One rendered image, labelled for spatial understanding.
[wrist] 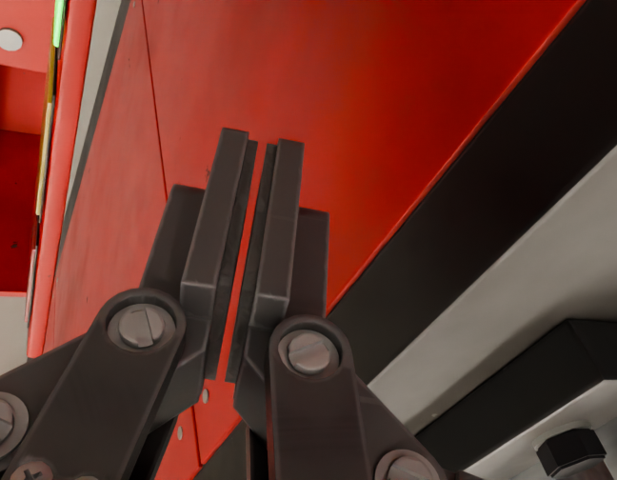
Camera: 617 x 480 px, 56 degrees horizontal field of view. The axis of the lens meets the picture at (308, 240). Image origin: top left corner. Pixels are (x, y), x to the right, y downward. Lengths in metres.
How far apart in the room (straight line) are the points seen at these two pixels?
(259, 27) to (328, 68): 0.12
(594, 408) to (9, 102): 0.31
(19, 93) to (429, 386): 0.25
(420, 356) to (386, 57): 0.13
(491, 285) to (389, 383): 0.07
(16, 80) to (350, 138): 0.17
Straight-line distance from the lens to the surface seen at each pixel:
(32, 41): 0.23
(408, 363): 0.25
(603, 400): 0.28
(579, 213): 0.20
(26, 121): 0.34
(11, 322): 1.77
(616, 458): 0.32
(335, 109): 0.31
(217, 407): 0.41
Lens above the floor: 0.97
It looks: 37 degrees down
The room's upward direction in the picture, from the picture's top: 163 degrees clockwise
